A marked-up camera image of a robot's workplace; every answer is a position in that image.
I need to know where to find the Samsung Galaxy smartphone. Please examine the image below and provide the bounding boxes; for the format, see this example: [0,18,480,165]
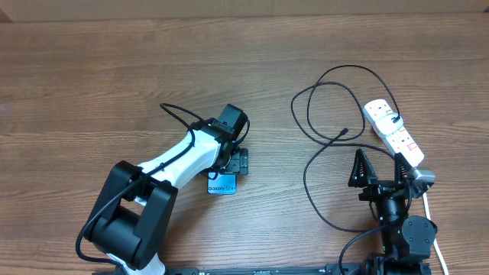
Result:
[207,172,237,195]

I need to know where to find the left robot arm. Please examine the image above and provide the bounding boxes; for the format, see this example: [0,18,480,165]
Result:
[75,104,250,274]

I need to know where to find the white power strip cord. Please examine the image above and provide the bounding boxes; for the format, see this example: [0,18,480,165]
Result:
[421,192,450,275]

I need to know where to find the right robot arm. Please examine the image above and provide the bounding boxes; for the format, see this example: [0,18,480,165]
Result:
[338,149,438,275]

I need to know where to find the white power strip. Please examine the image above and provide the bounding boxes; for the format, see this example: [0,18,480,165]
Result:
[362,99,424,167]

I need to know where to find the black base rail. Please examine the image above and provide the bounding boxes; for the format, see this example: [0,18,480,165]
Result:
[165,263,432,275]

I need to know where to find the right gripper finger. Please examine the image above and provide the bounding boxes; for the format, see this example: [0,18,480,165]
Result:
[394,153,412,183]
[348,149,377,188]

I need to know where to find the white USB charger plug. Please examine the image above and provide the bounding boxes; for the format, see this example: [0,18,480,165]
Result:
[374,113,403,137]

